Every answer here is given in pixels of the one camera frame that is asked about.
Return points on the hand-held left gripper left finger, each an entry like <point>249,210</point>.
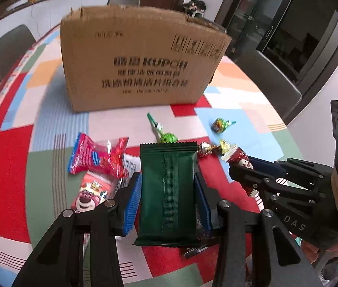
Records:
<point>133,203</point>

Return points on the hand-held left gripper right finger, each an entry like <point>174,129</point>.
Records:
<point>203,203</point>

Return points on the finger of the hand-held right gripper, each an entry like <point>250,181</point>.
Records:
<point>246,179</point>
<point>264,165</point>

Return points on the red snack packet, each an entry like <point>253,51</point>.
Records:
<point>240,158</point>

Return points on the dark green snack packet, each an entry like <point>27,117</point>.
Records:
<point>166,191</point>

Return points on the pink snack packet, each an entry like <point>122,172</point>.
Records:
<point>91,155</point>

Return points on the green lollipop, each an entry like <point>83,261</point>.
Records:
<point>167,138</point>

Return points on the brown cardboard box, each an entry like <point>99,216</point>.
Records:
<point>127,50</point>

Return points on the person's right hand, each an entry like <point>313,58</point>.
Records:
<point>309,249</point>

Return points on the white snack packet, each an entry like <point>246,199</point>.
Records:
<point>130,164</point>

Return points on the gold wrapped candy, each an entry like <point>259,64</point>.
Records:
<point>205,149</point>
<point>224,145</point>

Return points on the bear print snack packet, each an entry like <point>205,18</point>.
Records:
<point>88,197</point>

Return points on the black snack packet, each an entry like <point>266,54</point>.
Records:
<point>194,251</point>

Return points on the green wrapped candy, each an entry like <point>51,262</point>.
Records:
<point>218,125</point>

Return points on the grey chair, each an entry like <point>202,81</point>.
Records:
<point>124,1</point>
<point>10,47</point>
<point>270,77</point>

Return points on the colourful patchwork tablecloth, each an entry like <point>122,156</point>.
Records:
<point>52,110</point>

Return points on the dark glass cabinet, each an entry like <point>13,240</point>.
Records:
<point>291,21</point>

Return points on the black bag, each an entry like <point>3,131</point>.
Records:
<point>194,6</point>

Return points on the kitchen counter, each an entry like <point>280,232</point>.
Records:
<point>22,3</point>

